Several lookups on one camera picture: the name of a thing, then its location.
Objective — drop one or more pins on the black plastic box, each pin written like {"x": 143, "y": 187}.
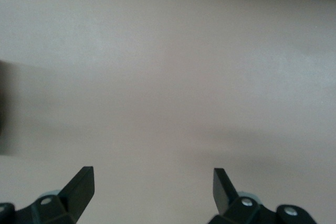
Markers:
{"x": 2, "y": 103}

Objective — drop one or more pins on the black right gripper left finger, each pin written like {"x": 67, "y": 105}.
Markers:
{"x": 73, "y": 197}

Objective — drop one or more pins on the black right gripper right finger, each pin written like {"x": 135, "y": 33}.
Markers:
{"x": 225, "y": 197}

